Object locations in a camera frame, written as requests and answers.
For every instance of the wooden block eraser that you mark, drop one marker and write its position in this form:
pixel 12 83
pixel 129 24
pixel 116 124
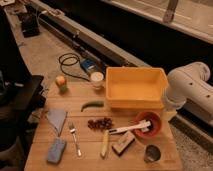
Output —
pixel 123 143

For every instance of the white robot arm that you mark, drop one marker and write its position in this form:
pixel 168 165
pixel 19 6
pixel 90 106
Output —
pixel 188 88

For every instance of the apple on green stand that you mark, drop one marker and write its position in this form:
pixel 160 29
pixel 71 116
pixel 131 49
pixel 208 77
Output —
pixel 61 83

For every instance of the small metal cup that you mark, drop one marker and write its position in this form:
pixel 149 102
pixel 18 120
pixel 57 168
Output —
pixel 152 154

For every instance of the red bowl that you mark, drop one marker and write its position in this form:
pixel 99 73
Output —
pixel 153 127

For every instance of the white handled brush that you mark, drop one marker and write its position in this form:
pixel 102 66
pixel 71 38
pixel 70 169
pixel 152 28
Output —
pixel 142 124

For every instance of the bunch of dark grapes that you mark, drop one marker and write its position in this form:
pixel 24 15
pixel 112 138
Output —
pixel 100 124

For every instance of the yellow plastic bin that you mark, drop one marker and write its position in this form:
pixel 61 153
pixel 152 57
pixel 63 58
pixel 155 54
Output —
pixel 135 87

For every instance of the white paper cup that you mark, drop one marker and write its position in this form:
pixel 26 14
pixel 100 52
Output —
pixel 96 79

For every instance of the silver fork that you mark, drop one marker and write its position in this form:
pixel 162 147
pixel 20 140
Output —
pixel 73 132

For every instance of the blue folded cloth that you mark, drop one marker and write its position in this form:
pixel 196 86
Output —
pixel 56 117

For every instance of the blue sponge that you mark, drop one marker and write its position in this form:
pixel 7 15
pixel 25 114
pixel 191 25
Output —
pixel 56 150

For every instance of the green chili pepper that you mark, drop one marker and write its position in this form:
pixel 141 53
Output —
pixel 92 104

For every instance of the blue box on floor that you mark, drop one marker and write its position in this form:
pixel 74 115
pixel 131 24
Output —
pixel 88 66

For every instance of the black box device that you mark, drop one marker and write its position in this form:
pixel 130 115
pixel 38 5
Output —
pixel 29 25

